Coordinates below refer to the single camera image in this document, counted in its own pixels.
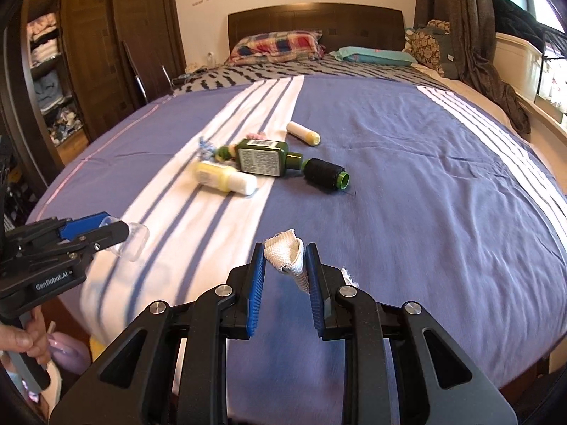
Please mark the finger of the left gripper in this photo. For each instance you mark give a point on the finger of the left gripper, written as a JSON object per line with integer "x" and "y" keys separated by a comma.
{"x": 73, "y": 229}
{"x": 100, "y": 238}

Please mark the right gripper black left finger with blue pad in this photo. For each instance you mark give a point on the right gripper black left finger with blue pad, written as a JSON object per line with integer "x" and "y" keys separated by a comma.
{"x": 169, "y": 364}

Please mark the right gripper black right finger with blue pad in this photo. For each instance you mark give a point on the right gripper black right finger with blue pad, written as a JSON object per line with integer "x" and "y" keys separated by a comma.
{"x": 436, "y": 381}

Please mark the clear plastic wrapper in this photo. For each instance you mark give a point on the clear plastic wrapper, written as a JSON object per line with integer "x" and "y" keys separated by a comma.
{"x": 131, "y": 248}

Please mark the blue white wrapper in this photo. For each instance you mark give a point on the blue white wrapper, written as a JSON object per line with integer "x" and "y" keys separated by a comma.
{"x": 206, "y": 150}

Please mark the white fabric scrap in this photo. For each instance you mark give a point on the white fabric scrap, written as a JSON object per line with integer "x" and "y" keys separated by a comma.
{"x": 285, "y": 252}

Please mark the green square bottle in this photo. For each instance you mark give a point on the green square bottle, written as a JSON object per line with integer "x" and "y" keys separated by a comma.
{"x": 269, "y": 158}

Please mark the person's left hand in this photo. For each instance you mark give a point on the person's left hand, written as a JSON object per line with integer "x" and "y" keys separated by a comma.
{"x": 32, "y": 340}

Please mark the yellow fluffy blanket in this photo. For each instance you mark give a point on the yellow fluffy blanket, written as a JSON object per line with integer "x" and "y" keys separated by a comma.
{"x": 96, "y": 348}

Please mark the yellow white small bottle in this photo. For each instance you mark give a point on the yellow white small bottle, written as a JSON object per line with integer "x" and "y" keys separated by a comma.
{"x": 225, "y": 178}

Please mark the colourful yarn scrap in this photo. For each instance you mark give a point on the colourful yarn scrap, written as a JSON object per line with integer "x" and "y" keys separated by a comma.
{"x": 229, "y": 152}

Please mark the purple striped bed cover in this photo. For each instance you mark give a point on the purple striped bed cover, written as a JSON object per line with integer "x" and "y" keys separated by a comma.
{"x": 445, "y": 206}

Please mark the brown wooden wardrobe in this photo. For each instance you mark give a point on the brown wooden wardrobe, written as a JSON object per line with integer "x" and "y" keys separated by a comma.
{"x": 103, "y": 58}

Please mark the black bottle green cap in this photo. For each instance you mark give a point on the black bottle green cap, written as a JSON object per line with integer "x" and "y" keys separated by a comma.
{"x": 325, "y": 175}

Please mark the zebra pattern sheet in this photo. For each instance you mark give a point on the zebra pattern sheet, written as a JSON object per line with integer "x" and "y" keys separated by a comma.
{"x": 232, "y": 75}

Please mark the white yellow tube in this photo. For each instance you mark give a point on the white yellow tube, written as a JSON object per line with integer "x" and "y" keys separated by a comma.
{"x": 312, "y": 138}

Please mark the plaid pillow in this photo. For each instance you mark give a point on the plaid pillow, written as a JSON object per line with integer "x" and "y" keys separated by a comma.
{"x": 277, "y": 47}

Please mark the teal pillow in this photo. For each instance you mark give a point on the teal pillow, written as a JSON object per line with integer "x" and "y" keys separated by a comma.
{"x": 373, "y": 56}

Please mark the patterned cushion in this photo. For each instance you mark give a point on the patterned cushion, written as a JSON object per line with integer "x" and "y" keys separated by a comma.
{"x": 431, "y": 45}

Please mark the white storage box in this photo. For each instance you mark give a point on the white storage box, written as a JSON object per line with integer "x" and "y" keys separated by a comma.
{"x": 518, "y": 63}

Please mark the dark wooden headboard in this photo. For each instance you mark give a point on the dark wooden headboard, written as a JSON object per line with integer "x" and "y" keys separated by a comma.
{"x": 341, "y": 24}

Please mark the black clothing pile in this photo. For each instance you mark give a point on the black clothing pile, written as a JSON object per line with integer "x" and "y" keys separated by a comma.
{"x": 510, "y": 19}

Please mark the brown curtain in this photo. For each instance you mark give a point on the brown curtain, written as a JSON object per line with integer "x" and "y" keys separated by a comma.
{"x": 473, "y": 35}

